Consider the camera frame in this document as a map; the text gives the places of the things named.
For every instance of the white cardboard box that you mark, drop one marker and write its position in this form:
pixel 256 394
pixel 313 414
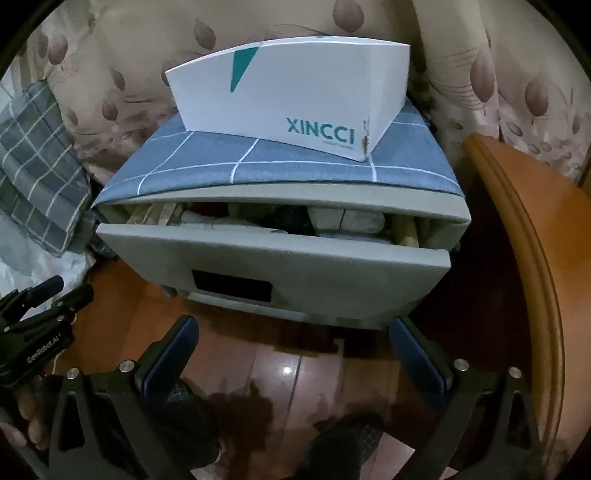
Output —
pixel 295 87

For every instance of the beige striped cloth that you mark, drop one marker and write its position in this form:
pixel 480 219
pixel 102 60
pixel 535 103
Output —
pixel 154 214

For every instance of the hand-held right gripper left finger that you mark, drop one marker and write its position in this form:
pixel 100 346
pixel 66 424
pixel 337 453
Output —
pixel 168 357

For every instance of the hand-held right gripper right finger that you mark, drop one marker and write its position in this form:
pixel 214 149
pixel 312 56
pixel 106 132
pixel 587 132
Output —
pixel 415 357

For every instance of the grey plaid cloth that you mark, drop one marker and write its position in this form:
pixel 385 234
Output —
pixel 37 161

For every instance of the person's left hand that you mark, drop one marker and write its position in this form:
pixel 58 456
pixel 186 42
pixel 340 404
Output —
pixel 32 415

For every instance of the grey drawer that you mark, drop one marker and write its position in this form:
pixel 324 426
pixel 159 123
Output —
pixel 277 263

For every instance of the beige leaf printed sheet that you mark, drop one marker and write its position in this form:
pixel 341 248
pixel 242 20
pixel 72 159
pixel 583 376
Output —
pixel 115 60

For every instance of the person's right foot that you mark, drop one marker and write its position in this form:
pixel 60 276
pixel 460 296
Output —
pixel 346 445

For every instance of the dark red cloth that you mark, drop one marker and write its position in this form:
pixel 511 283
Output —
pixel 205 212

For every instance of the curved orange wooden board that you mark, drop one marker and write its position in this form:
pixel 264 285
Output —
pixel 531 240

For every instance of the person's left foot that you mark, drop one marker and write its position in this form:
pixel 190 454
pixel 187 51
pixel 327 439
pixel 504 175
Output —
pixel 201 424

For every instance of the blue grey bed mattress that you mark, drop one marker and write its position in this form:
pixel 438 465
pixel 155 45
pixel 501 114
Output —
pixel 295 159

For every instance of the white crumpled plastic bag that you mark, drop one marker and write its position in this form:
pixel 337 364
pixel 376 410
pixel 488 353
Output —
pixel 32 263

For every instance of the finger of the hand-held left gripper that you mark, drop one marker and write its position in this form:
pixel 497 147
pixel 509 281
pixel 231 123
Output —
pixel 41 289
pixel 78 297

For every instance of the person's foot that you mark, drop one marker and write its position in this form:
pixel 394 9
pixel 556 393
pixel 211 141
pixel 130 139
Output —
pixel 346 445
pixel 201 424

